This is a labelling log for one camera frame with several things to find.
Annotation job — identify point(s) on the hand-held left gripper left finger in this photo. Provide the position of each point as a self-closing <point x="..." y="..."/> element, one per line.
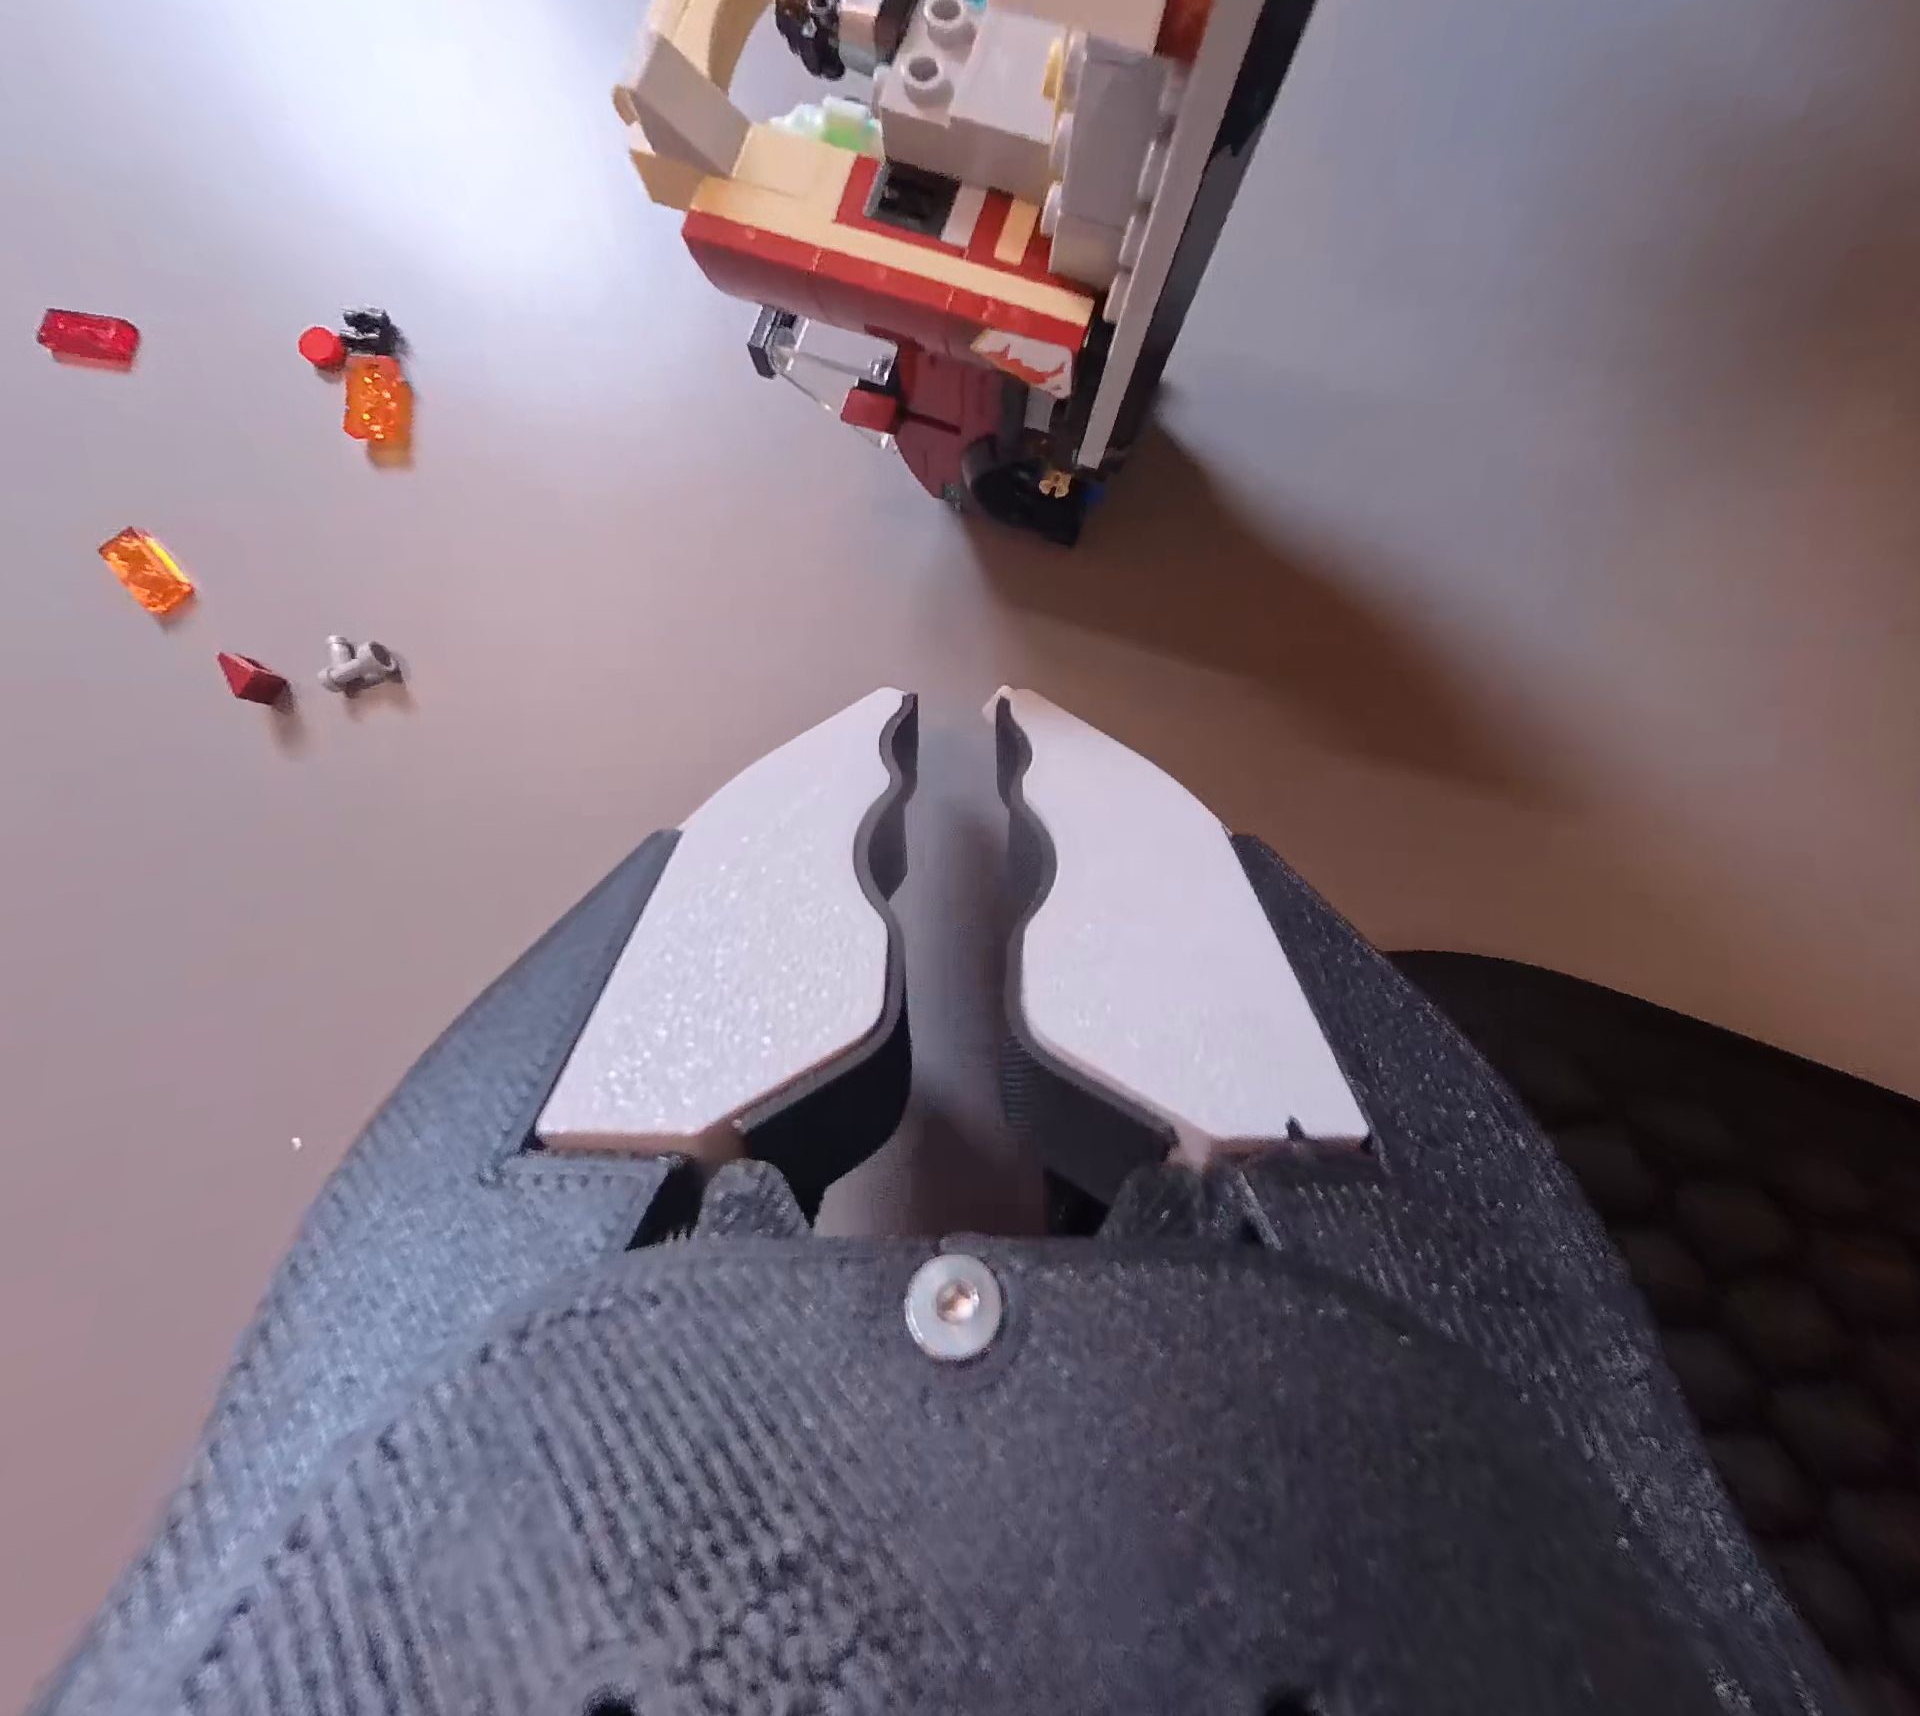
<point x="736" y="952"/>

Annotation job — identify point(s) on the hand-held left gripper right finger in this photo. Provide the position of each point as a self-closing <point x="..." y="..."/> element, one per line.
<point x="1186" y="967"/>

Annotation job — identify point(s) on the red tan brick toy truck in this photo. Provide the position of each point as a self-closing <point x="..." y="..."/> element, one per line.
<point x="977" y="171"/>

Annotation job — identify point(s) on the grey desk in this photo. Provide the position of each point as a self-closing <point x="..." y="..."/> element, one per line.
<point x="449" y="96"/>

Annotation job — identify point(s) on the grey small connector brick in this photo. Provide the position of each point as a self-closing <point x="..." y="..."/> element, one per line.
<point x="359" y="665"/>

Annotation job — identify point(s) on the dark red small brick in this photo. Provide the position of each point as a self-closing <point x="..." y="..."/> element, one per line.
<point x="252" y="679"/>

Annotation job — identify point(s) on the orange transparent tile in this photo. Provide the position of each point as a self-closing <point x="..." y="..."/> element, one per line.
<point x="146" y="572"/>
<point x="376" y="406"/>

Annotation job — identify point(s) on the black small brick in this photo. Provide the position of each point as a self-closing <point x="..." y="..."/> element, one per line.
<point x="368" y="328"/>

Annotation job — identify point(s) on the transparent red tile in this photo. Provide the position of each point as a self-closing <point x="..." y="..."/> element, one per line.
<point x="86" y="335"/>

